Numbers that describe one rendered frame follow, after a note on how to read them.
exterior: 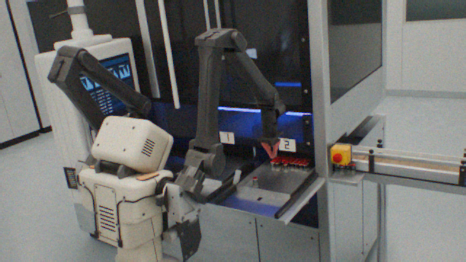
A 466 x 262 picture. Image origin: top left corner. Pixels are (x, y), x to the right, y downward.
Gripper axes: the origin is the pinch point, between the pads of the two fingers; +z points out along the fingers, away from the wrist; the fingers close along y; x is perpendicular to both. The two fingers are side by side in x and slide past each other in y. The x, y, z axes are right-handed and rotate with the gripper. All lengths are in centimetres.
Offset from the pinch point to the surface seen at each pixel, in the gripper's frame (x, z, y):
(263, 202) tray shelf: 4.0, 20.0, -3.8
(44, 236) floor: 229, 107, 15
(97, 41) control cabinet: 91, -49, 0
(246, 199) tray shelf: 12.2, 19.9, -4.3
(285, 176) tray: 6.7, 20.1, 21.4
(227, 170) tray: 36.7, 19.9, 17.6
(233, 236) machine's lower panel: 45, 66, 26
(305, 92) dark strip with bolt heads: -3.7, -19.4, 27.3
